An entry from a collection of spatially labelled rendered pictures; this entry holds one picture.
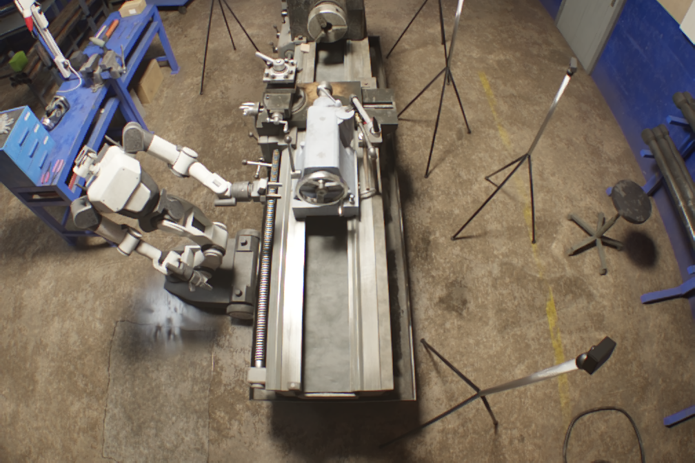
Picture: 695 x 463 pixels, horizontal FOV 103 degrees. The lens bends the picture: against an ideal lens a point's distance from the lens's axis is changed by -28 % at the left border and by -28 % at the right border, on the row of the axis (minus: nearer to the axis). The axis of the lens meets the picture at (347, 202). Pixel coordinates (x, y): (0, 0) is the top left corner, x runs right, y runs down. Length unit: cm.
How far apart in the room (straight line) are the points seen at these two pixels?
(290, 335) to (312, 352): 15
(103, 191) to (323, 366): 122
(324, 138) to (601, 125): 321
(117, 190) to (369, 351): 128
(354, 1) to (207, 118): 181
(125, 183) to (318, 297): 102
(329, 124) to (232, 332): 152
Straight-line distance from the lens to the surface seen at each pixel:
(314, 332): 178
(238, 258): 257
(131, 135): 178
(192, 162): 182
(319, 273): 186
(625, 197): 284
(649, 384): 329
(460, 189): 306
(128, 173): 176
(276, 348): 165
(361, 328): 165
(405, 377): 207
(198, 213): 205
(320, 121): 179
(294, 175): 174
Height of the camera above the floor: 245
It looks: 58 degrees down
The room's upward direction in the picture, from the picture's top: 1 degrees counter-clockwise
